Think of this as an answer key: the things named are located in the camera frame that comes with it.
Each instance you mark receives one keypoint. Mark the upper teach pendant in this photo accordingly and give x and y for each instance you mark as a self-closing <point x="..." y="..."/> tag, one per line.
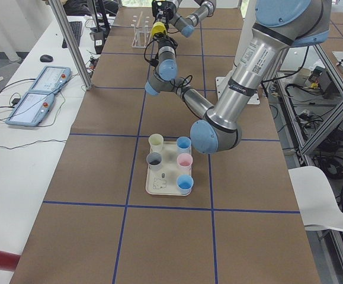
<point x="50" y="79"/>

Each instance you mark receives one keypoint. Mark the black keyboard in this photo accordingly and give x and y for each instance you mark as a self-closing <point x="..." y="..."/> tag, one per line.
<point x="76" y="28"/>

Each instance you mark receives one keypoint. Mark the white bear tray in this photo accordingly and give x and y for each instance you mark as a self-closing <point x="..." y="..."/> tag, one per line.
<point x="164" y="181"/>

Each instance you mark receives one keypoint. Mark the white wire cup rack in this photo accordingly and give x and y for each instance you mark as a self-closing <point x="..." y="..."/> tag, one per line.
<point x="140" y="24"/>

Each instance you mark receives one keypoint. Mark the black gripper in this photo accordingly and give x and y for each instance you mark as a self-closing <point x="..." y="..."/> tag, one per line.
<point x="166" y="11"/>

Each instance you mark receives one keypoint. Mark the white chair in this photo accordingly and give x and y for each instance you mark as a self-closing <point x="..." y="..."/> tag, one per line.
<point x="316" y="200"/>

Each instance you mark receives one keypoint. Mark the lower teach pendant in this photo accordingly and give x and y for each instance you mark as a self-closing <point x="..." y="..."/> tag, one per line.
<point x="31" y="109"/>

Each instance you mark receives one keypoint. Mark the pink plastic cup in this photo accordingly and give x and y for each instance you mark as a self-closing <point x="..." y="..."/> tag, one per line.
<point x="184" y="161"/>

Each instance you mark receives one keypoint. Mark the blue plastic cup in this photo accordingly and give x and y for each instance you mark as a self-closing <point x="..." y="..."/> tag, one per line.
<point x="185" y="184"/>
<point x="184" y="145"/>

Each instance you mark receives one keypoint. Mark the pale green plastic cup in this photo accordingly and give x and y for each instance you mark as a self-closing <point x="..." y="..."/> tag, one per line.
<point x="156" y="142"/>

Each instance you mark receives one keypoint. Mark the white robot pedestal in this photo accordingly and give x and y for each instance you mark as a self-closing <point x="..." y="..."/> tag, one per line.
<point x="245" y="38"/>

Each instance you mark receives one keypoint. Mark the black computer mouse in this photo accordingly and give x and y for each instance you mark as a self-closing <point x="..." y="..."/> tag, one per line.
<point x="46" y="58"/>

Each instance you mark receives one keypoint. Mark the teach pendant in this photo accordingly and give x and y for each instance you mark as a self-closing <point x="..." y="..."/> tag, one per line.
<point x="31" y="109"/>
<point x="50" y="79"/>

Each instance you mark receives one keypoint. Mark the grey plastic cup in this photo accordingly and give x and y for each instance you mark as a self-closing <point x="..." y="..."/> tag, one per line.
<point x="154" y="161"/>

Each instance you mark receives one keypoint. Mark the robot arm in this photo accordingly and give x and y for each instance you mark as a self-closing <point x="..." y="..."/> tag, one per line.
<point x="186" y="25"/>
<point x="278" y="25"/>

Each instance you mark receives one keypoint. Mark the yellow plastic cup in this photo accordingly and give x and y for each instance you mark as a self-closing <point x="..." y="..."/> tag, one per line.
<point x="159" y="30"/>

